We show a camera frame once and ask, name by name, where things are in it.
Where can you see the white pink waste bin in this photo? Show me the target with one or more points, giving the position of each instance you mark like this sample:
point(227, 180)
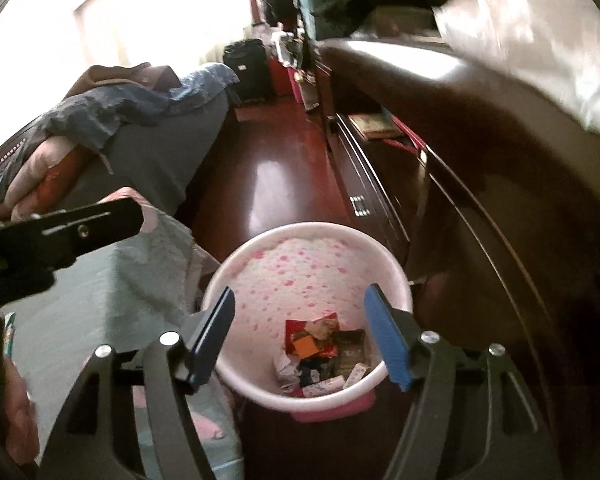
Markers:
point(305, 270)

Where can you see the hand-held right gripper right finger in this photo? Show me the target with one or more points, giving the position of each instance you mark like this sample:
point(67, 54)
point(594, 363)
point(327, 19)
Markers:
point(387, 335)

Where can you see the orange cube box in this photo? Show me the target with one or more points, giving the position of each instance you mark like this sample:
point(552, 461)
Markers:
point(305, 347)

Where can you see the white tube packet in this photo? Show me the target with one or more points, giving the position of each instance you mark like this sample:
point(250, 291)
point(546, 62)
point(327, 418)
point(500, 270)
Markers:
point(324, 386)

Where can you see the white plastic bag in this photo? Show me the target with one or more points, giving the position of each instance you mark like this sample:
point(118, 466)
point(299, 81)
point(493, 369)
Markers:
point(530, 35)

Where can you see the black suitcase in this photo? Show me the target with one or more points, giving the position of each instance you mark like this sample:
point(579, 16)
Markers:
point(247, 72)

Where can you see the white lidded container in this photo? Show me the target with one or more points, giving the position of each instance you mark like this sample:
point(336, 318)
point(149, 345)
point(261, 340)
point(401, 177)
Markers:
point(284, 47)

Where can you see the dark wooden dresser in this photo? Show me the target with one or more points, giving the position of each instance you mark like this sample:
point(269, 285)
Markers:
point(480, 185)

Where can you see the red plastic bag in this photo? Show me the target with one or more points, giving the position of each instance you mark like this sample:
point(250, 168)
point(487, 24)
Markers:
point(295, 331)

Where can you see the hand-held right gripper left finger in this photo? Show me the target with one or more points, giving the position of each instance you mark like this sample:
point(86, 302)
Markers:
point(214, 332)

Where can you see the white sheer curtain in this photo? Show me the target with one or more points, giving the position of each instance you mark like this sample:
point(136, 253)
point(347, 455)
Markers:
point(170, 5)

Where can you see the pink comforter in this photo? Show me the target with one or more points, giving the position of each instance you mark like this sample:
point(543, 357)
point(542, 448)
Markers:
point(25, 175)

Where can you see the brown book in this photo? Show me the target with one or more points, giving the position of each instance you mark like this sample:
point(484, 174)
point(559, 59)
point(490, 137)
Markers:
point(375, 126)

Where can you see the blue grey quilt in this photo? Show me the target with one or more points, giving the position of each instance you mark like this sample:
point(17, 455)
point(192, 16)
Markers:
point(130, 105)

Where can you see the bed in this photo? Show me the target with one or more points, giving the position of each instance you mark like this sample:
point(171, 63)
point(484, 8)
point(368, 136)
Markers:
point(180, 150)

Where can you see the red storage box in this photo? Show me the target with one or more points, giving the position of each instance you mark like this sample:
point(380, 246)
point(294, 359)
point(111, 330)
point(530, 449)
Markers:
point(282, 80)

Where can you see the silver foil packet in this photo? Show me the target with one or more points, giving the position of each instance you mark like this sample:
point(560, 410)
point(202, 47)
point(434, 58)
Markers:
point(350, 350)

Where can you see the dark blue wrapper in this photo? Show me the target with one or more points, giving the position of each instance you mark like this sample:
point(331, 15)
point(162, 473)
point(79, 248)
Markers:
point(311, 368)

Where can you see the brown wrapper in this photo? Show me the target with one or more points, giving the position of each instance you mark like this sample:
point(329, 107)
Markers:
point(319, 330)

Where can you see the white tissue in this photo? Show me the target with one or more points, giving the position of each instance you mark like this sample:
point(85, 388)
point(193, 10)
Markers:
point(287, 371)

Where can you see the person's left hand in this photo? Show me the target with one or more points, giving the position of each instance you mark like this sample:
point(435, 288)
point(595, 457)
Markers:
point(20, 410)

